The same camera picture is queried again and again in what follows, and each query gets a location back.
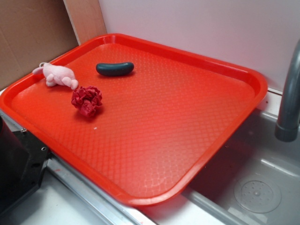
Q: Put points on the crumpled red cloth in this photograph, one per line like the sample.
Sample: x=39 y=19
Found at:
x=87 y=100

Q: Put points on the grey plastic sink basin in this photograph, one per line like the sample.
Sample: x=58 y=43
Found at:
x=254 y=179

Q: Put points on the dark green toy cucumber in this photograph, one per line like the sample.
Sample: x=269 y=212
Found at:
x=115 y=69

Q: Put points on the red plastic tray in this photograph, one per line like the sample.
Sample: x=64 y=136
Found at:
x=157 y=127

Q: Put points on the brown cardboard panel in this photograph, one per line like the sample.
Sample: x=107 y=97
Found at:
x=31 y=32

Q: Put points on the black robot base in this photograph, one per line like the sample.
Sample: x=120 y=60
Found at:
x=23 y=159

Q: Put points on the pink plush bunny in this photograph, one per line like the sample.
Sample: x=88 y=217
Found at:
x=57 y=75

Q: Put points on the grey faucet spout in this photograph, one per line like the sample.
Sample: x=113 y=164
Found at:
x=289 y=113

